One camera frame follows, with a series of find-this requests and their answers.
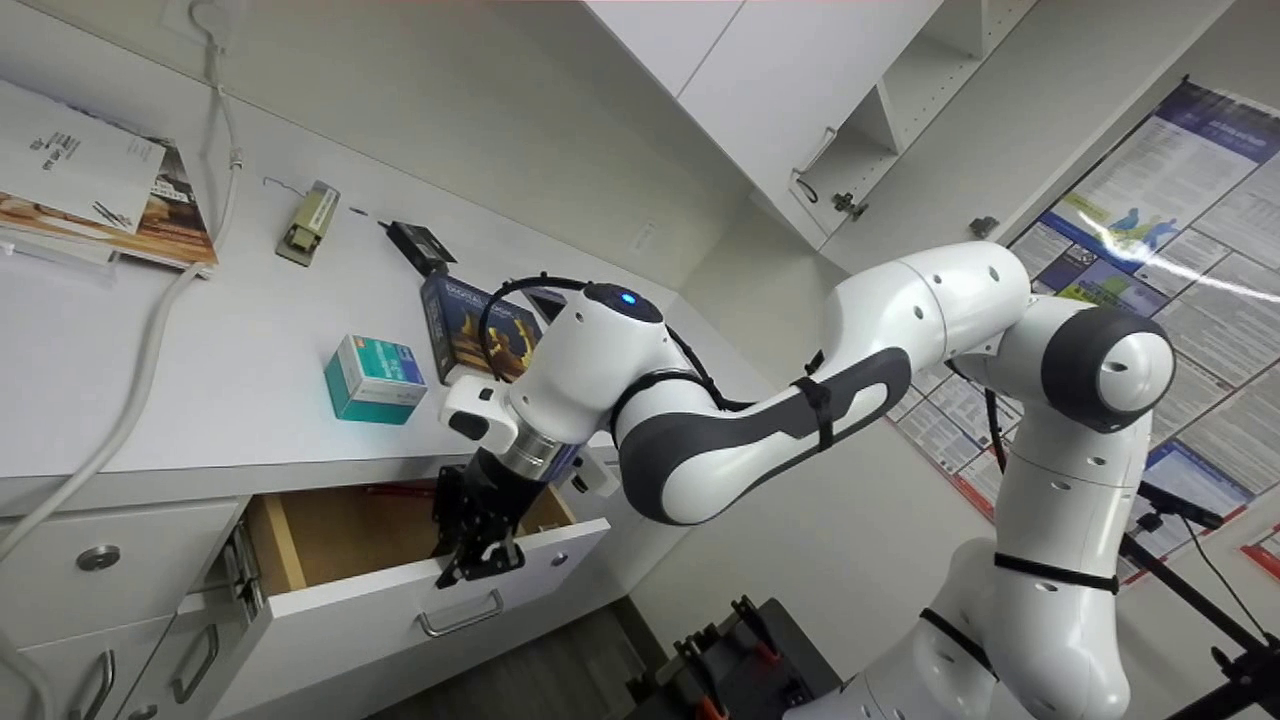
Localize black red tools on floor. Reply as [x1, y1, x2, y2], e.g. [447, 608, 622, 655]
[624, 595, 842, 720]

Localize wall poster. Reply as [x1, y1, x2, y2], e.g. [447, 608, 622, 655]
[886, 77, 1280, 582]

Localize teal small box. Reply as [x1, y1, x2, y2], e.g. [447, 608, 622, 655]
[324, 334, 428, 423]

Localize black tripod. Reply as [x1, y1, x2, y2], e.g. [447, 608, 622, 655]
[1121, 480, 1280, 720]

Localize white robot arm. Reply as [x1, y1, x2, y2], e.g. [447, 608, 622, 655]
[445, 243, 1177, 720]

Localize white wooden drawer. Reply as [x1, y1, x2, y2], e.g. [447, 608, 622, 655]
[222, 487, 608, 717]

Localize white cable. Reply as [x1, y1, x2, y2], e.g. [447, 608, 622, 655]
[0, 0, 244, 720]

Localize small black device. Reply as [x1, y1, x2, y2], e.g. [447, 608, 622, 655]
[383, 219, 452, 276]

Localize dark hardcover book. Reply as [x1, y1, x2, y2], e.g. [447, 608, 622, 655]
[422, 273, 540, 379]

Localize white upper cabinets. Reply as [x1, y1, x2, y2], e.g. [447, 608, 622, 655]
[584, 0, 1236, 269]

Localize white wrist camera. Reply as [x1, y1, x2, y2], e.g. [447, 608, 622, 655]
[445, 375, 521, 451]

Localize left lower drawer fronts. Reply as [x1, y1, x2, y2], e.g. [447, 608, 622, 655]
[0, 501, 259, 720]

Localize stack of papers and magazines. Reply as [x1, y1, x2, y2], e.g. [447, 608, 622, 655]
[0, 82, 216, 273]

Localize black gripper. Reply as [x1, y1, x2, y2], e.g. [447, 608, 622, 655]
[432, 451, 544, 588]

